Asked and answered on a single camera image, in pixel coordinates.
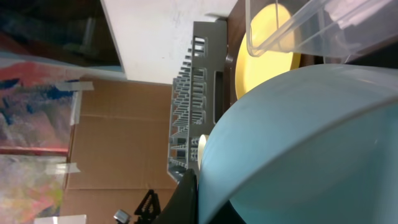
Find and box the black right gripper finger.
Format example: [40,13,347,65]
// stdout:
[153,169,246,224]

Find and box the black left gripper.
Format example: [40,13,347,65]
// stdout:
[134,189,161,224]

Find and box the pale green cup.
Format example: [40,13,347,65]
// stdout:
[197,134,209,169]

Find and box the light blue bowl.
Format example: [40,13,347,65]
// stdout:
[198,64,397,223]

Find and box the yellow round plate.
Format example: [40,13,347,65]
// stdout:
[234,2,302,100]

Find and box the clear plastic waste bin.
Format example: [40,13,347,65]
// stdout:
[245,0,397,59]

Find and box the brown cardboard box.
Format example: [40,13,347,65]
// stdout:
[60,79,176,223]

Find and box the grey plastic dish rack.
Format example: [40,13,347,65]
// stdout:
[167,20,227,182]

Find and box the colourful painted board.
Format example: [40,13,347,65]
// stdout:
[1,52,83,223]

